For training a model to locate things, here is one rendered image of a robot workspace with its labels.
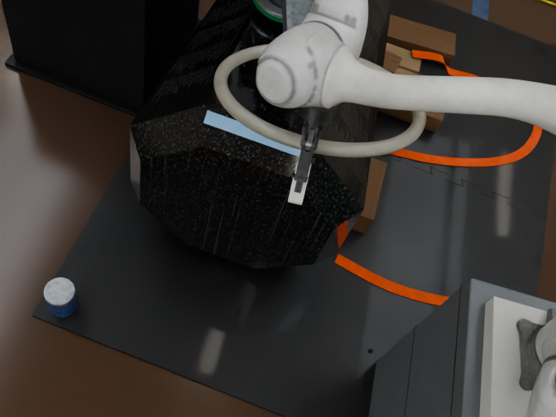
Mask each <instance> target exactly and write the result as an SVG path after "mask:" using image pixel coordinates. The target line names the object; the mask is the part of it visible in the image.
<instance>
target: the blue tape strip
mask: <svg viewBox="0 0 556 417"><path fill-rule="evenodd" d="M204 123H206V124H208V125H211V126H213V127H217V128H220V129H223V130H224V131H227V132H231V133H234V134H236V135H239V136H241V137H245V138H247V139H250V140H253V141H257V142H259V143H261V144H264V145H267V146H270V147H273V148H275V149H278V150H281V151H284V152H287V153H290V154H292V155H294V156H298V157H300V150H298V149H295V148H292V147H289V146H285V145H282V144H280V143H278V142H275V141H272V140H270V139H268V138H265V137H263V136H261V135H259V134H257V133H256V132H254V131H252V130H251V129H249V128H247V127H245V126H244V125H242V124H241V123H240V122H239V121H236V120H234V119H231V118H229V117H224V116H223V115H220V114H217V113H213V112H211V111H209V110H208V111H207V113H206V116H205V119H204Z"/></svg>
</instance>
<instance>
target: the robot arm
mask: <svg viewBox="0 0 556 417"><path fill-rule="evenodd" d="M367 23H368V1H367V0H314V2H313V5H312V7H311V11H310V13H308V14H307V15H306V17H305V19H304V21H303V22H302V24H301V25H299V26H295V27H293V28H291V29H289V30H288V31H285V32H284V33H282V34H281V35H279V36H278V37H276V38H275V39H274V40H273V41H272V42H271V43H270V44H269V45H268V46H267V47H266V48H265V49H264V50H263V52H262V53H261V55H260V57H259V59H258V62H257V63H258V65H257V68H256V86H257V88H258V90H259V92H260V94H261V96H262V97H263V98H264V99H265V100H266V101H267V102H268V103H270V104H272V105H275V106H277V107H280V108H297V111H298V114H299V115H300V116H301V117H302V118H303V119H304V125H303V128H302V137H301V141H300V146H301V151H300V158H299V160H298V161H297V166H296V169H295V173H294V174H293V173H292V175H291V177H293V181H292V185H291V188H290V195H289V198H288V202H290V203H293V204H299V205H301V204H302V202H303V198H304V192H305V189H306V185H307V182H308V178H309V172H310V168H311V165H312V164H311V163H314V161H315V159H314V158H312V156H313V154H314V150H316V149H317V146H318V143H319V138H320V137H321V135H322V131H323V127H324V124H328V123H331V122H332V121H333V120H334V119H335V117H336V114H337V110H338V105H339V104H340V103H344V102H347V103H357V104H361V105H366V106H371V107H376V108H387V109H395V110H406V111H421V112H435V113H461V114H476V115H488V116H498V117H508V118H513V119H516V120H520V121H523V122H527V123H530V124H533V125H535V126H537V127H540V128H542V129H544V130H546V131H548V132H551V133H553V134H554V135H556V86H555V85H550V84H541V83H536V82H530V81H525V80H518V79H503V78H490V77H460V76H428V75H405V74H391V73H387V72H382V71H379V70H376V69H372V68H369V67H367V66H365V65H363V64H361V63H360V62H359V61H358V58H359V56H360V54H361V51H362V46H363V43H364V40H365V35H366V32H367ZM316 138H317V139H316ZM315 140H316V142H315ZM516 327H517V329H518V332H519V336H520V367H521V374H520V379H519V384H520V387H521V388H522V389H523V390H524V391H532V393H531V396H530V400H529V404H528V407H527V410H526V414H525V417H556V309H555V308H552V309H549V310H548V312H547V318H546V324H545V325H541V324H535V323H533V322H530V321H529V320H528V319H520V320H519V321H518V322H517V323H516Z"/></svg>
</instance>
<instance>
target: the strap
mask: <svg viewBox="0 0 556 417"><path fill-rule="evenodd" d="M412 54H413V57H414V58H420V59H427V60H437V61H439V62H442V63H444V60H443V57H442V56H441V55H439V54H436V53H433V52H427V51H421V50H412ZM444 65H445V67H446V70H447V71H448V74H450V75H452V76H460V77H478V76H476V75H474V74H469V73H466V72H462V71H459V70H455V69H451V68H449V67H447V66H446V64H445V63H444ZM542 130H543V129H542V128H540V127H537V126H535V125H534V128H533V131H532V133H531V135H530V138H529V140H528V141H527V142H526V143H525V144H524V145H523V146H522V147H521V148H520V149H519V150H517V151H515V152H512V153H510V154H508V155H505V156H498V157H492V158H455V157H445V156H432V155H427V154H423V153H418V152H414V151H408V150H404V149H401V150H399V151H395V152H392V153H390V155H393V156H400V157H404V158H407V159H411V160H415V161H423V162H427V163H432V164H438V165H453V166H471V167H482V166H496V165H505V164H509V163H512V162H515V161H518V160H520V159H522V158H523V157H525V156H527V155H528V154H529V153H530V152H532V150H533V149H534V148H535V146H536V145H537V143H538V141H539V139H540V136H541V133H542ZM334 263H336V264H337V265H339V266H341V267H343V268H344V269H346V270H348V271H351V272H352V273H353V274H355V275H357V276H359V277H361V278H362V279H364V280H367V281H368V282H370V283H372V284H373V285H376V286H379V287H381V288H382V289H384V290H388V291H390V292H392V293H395V294H397V295H401V296H404V297H406V298H409V299H413V300H418V301H420V302H424V303H427V304H435V305H438V306H440V305H441V304H442V303H443V302H444V301H445V300H447V299H448V298H449V297H447V296H442V295H435V294H430V293H427V292H423V291H420V290H415V289H411V288H409V287H406V286H403V285H400V284H397V283H395V282H393V281H390V280H387V279H385V278H383V277H381V276H379V275H377V274H375V273H373V272H371V271H369V270H367V269H366V268H364V267H362V266H359V265H358V264H357V263H355V262H353V261H350V260H349V259H347V258H346V257H344V256H342V255H340V254H338V256H337V258H336V260H335V262H334Z"/></svg>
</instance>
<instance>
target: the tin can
mask: <svg viewBox="0 0 556 417"><path fill-rule="evenodd" d="M44 296H45V299H46V303H47V305H48V308H49V311H50V312H51V313H52V314H53V315H54V316H55V317H58V318H65V317H68V316H70V315H71V314H72V313H73V312H74V311H75V310H76V308H77V305H78V302H77V298H76V294H75V288H74V284H73V283H72V282H71V281H70V280H68V279H66V278H62V277H60V278H55V279H53V280H51V281H49V282H48V283H47V284H46V287H45V289H44Z"/></svg>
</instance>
